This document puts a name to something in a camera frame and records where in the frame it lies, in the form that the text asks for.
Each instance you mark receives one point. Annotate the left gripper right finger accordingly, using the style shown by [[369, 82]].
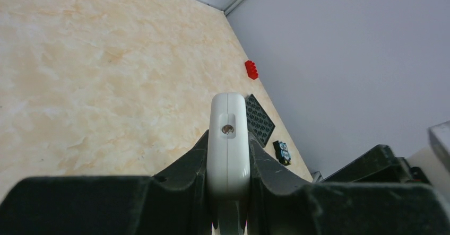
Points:
[[283, 203]]

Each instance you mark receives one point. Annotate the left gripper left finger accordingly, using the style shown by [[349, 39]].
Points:
[[173, 201]]

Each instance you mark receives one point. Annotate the white remote control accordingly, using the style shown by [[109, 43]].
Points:
[[228, 163]]

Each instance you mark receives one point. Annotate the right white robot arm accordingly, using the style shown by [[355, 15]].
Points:
[[428, 166]]

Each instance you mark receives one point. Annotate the blue owl toy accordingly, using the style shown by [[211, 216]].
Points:
[[282, 153]]

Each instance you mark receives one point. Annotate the dark grey studded baseplate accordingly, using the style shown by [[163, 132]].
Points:
[[258, 121]]

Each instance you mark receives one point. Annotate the red toy brick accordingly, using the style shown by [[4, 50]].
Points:
[[251, 69]]

